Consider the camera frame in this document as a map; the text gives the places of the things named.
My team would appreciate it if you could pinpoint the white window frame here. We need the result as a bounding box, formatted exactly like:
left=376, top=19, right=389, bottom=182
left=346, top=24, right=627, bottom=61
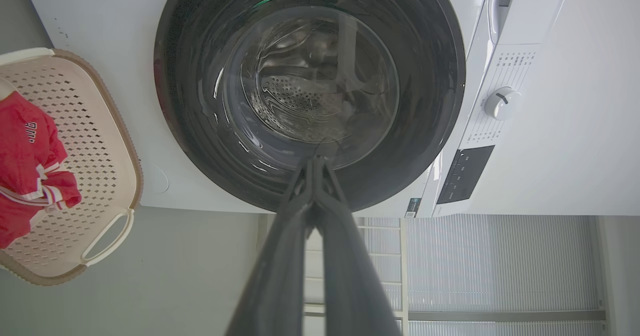
left=257, top=213, right=608, bottom=336

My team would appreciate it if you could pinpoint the white front-load washing machine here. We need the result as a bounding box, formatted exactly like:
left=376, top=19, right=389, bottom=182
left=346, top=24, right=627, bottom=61
left=19, top=0, right=640, bottom=219

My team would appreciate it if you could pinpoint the beige perforated laundry basket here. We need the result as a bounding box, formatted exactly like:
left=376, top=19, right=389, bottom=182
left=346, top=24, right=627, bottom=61
left=0, top=47, right=144, bottom=286

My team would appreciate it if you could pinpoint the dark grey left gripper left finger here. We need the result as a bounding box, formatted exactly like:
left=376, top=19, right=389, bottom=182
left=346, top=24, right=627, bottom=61
left=225, top=157, right=317, bottom=336

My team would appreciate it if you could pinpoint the white pleated window blind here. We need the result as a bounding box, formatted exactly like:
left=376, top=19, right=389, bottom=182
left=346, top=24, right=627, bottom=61
left=359, top=214, right=607, bottom=336

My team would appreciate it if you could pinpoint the round black glass washer door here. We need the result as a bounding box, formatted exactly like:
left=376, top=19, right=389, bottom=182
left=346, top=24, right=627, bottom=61
left=153, top=0, right=467, bottom=213

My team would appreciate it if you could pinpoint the red garment with white trim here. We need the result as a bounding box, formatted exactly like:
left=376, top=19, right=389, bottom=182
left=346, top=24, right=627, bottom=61
left=0, top=91, right=83, bottom=250

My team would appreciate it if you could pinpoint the white washer program dial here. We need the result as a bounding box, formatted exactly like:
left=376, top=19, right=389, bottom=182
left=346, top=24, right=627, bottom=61
left=483, top=86, right=522, bottom=121

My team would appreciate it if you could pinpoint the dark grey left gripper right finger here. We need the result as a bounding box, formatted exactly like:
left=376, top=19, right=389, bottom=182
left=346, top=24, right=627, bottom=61
left=313, top=157, right=402, bottom=336

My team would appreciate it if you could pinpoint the white detergent drawer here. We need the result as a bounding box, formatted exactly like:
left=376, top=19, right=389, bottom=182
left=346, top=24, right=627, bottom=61
left=487, top=0, right=521, bottom=45

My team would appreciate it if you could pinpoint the black washer control panel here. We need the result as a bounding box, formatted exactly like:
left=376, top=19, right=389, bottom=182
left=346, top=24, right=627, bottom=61
left=436, top=145, right=496, bottom=205

